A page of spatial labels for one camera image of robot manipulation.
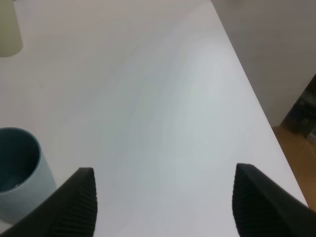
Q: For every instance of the dark cabinet in background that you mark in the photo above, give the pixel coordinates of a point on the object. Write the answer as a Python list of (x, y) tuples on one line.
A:
[(302, 116)]

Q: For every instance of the blue-grey plastic cup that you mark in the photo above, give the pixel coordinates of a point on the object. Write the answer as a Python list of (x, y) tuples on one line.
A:
[(26, 180)]

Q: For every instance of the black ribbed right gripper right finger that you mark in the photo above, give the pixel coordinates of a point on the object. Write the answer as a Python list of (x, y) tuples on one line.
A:
[(261, 208)]

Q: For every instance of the pale yellow-green plastic cup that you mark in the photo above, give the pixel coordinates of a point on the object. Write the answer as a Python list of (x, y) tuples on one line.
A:
[(10, 36)]

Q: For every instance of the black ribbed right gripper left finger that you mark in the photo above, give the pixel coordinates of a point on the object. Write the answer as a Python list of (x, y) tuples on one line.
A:
[(71, 211)]

